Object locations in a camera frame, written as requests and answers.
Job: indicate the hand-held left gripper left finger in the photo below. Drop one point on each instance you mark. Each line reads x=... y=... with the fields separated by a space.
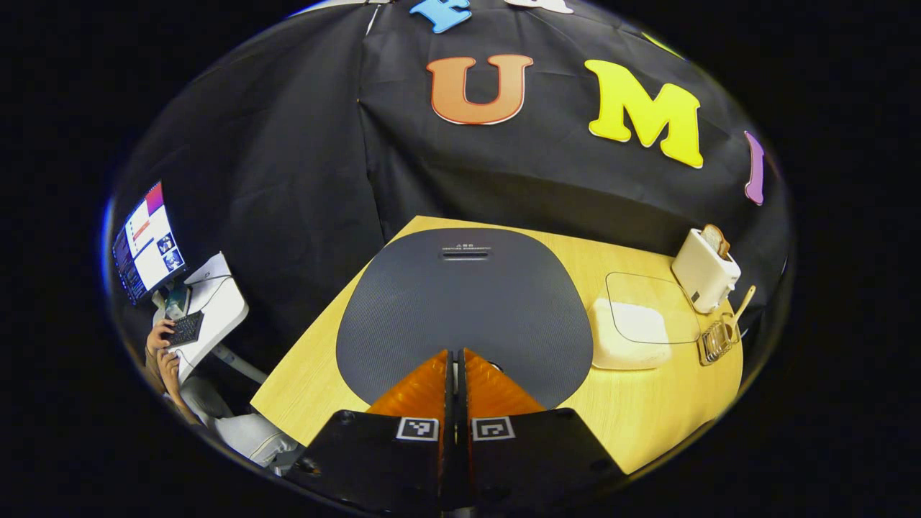
x=374 y=460

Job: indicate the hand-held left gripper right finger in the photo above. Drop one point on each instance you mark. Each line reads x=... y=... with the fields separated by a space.
x=532 y=460

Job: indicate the dark grey rice cooker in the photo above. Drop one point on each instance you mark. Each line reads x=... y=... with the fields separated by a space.
x=460 y=302

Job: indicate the clear chopstick holder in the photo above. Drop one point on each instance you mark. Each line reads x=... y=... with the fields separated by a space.
x=716 y=345

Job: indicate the wooden spoon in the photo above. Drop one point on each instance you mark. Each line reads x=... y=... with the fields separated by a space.
x=741 y=309

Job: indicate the white side table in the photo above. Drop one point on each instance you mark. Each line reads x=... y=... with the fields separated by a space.
x=219 y=302

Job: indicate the black keyboard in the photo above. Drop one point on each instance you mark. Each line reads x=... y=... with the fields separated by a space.
x=185 y=329

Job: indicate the white toaster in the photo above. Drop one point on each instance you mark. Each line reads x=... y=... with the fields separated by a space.
x=701 y=277

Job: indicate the small teal desk device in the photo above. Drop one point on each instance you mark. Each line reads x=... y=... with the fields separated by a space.
x=176 y=302

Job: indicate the bread slice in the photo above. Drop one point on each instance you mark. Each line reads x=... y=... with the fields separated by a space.
x=712 y=237
x=726 y=247

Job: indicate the black backdrop cloth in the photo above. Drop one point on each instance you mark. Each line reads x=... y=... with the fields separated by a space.
x=288 y=180

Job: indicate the computer monitor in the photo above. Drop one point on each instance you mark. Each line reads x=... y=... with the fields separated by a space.
x=147 y=244

